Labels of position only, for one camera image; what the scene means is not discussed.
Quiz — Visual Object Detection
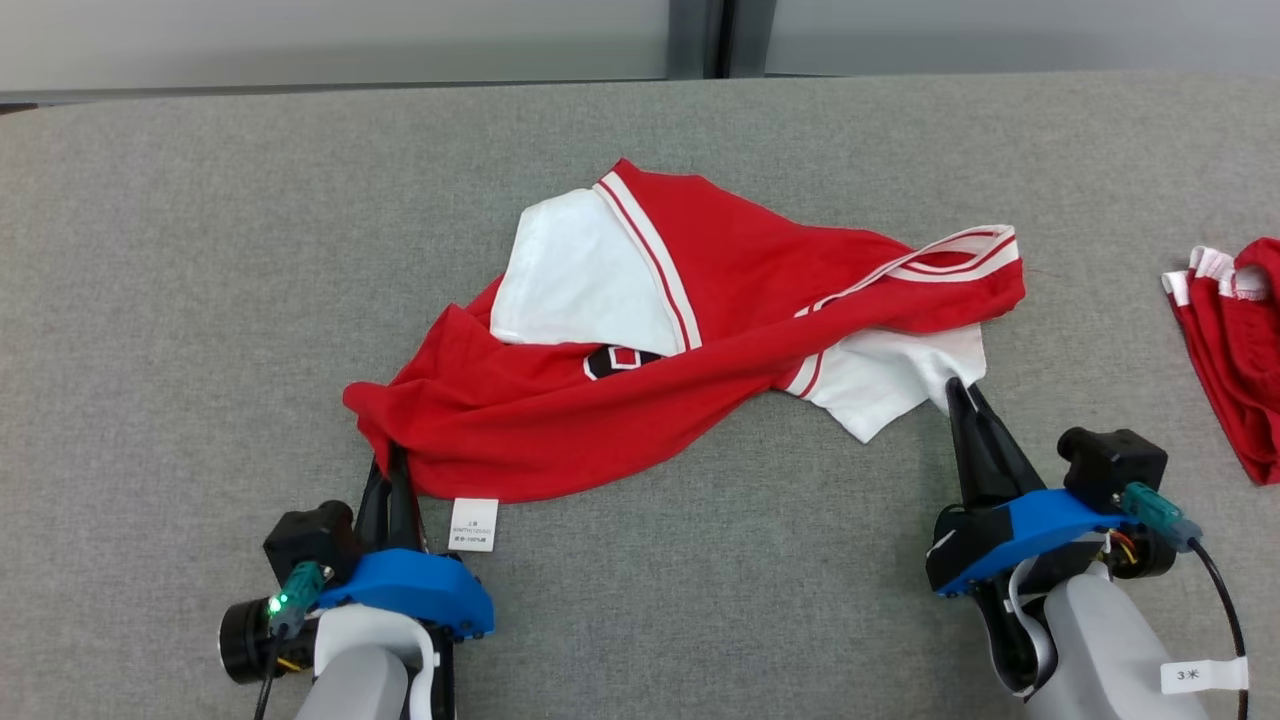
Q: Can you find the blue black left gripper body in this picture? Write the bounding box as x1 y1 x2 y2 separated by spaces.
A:
220 548 496 687

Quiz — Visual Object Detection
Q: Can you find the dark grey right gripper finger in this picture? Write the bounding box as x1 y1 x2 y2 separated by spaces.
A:
945 377 997 507
967 384 1047 500

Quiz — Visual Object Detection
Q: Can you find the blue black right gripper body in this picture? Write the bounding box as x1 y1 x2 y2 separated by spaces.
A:
925 488 1177 599

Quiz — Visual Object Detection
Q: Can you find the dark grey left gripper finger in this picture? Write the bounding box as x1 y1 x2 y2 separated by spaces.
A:
388 445 424 551
355 455 391 553

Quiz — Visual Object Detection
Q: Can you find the red shorts white trim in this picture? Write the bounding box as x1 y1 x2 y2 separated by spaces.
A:
1162 237 1280 487

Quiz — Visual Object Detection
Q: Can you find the red white sports jersey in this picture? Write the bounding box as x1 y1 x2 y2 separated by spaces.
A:
343 158 1028 553

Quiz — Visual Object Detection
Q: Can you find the black left camera cable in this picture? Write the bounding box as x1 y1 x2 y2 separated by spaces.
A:
253 562 328 720

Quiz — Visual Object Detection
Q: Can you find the black camera cable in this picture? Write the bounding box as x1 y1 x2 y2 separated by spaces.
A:
1120 482 1251 720
253 562 328 720

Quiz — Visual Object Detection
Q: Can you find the black right camera cable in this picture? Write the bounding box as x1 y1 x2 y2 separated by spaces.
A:
1120 482 1251 720

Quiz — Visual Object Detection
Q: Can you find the white cable tag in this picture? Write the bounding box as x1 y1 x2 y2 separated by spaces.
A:
1160 657 1251 695

